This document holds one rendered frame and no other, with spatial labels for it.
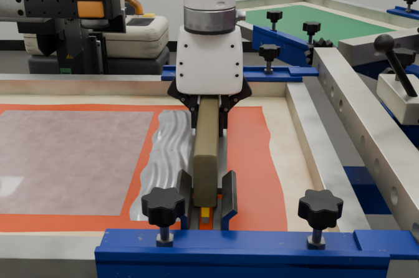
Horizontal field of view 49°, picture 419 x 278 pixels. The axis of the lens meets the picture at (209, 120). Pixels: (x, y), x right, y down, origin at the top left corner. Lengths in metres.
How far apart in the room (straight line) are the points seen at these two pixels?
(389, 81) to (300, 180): 0.21
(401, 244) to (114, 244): 0.30
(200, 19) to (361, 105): 0.30
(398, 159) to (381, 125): 0.10
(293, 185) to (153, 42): 1.18
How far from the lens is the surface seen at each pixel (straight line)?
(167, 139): 0.80
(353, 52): 1.11
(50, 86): 1.05
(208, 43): 0.67
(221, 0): 0.64
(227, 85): 0.69
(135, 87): 1.00
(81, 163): 0.76
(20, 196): 0.71
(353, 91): 0.82
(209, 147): 0.56
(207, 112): 0.66
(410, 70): 1.35
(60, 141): 0.84
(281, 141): 0.81
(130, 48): 1.80
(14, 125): 0.93
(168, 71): 1.01
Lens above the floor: 1.33
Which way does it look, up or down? 25 degrees down
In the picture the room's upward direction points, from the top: straight up
